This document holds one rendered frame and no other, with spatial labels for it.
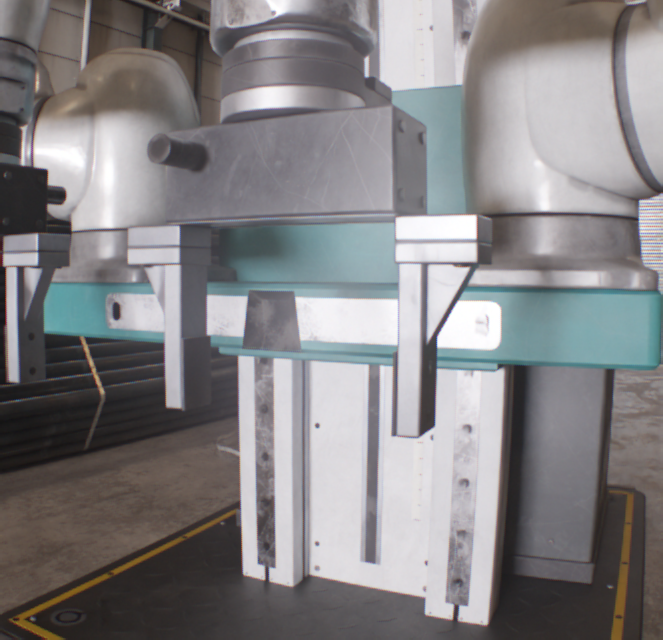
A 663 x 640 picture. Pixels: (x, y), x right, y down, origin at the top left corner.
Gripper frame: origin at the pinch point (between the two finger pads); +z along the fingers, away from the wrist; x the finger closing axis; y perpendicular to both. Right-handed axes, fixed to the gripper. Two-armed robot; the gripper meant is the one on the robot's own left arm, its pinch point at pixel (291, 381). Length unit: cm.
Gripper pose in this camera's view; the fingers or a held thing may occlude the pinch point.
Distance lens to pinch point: 35.1
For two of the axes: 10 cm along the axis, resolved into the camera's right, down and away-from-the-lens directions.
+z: 0.0, 10.0, 0.4
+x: 8.9, 0.2, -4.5
